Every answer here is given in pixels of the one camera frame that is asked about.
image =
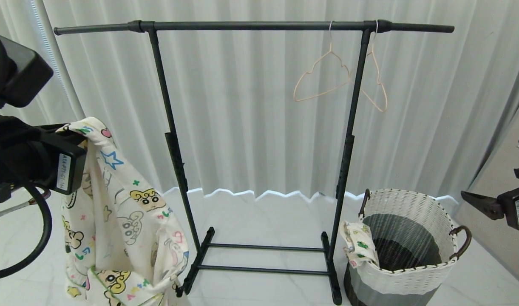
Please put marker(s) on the cream printed garment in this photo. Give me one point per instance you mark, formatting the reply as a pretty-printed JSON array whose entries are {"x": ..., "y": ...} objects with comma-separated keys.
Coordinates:
[
  {"x": 114, "y": 191},
  {"x": 359, "y": 244}
]

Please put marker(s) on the white laundry basket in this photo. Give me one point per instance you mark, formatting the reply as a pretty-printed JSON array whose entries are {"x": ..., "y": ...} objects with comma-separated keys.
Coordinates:
[{"x": 412, "y": 204}]

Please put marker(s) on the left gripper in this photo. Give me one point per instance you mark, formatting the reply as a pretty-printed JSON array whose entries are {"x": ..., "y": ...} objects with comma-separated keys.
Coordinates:
[{"x": 70, "y": 163}]

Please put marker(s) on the black clothes rack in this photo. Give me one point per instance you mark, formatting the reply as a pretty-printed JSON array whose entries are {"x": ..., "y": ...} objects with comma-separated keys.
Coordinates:
[{"x": 242, "y": 26}]

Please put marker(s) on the white curtain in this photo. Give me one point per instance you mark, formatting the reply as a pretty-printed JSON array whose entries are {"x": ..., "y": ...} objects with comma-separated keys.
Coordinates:
[{"x": 250, "y": 106}]

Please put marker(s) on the pink clothes hanger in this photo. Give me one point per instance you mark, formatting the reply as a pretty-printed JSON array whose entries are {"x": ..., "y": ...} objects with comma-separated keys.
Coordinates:
[
  {"x": 330, "y": 42},
  {"x": 387, "y": 104}
]

